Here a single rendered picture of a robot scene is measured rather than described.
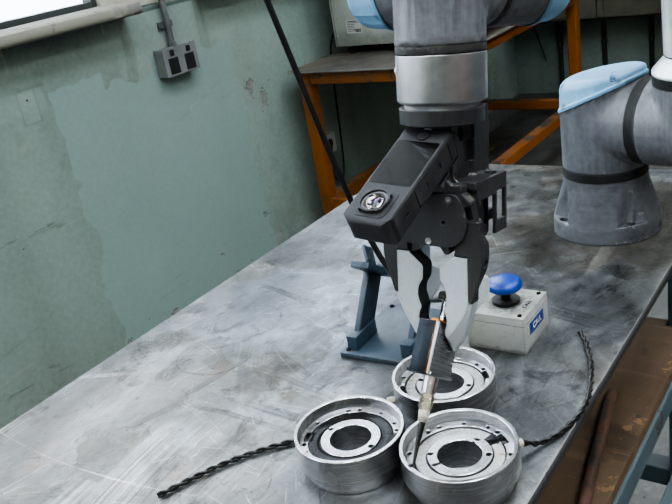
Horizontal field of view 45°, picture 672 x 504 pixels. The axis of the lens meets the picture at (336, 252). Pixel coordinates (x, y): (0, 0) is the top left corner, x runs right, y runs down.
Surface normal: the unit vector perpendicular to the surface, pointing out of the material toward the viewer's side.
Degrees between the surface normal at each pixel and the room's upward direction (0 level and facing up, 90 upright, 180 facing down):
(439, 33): 83
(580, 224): 72
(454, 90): 84
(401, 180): 22
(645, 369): 0
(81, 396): 0
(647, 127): 79
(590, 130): 90
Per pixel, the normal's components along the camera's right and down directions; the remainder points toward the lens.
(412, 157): -0.33, -0.69
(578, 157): -0.76, 0.36
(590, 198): -0.58, 0.11
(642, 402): -0.17, -0.91
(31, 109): 0.81, 0.09
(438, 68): -0.16, 0.28
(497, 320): -0.55, 0.40
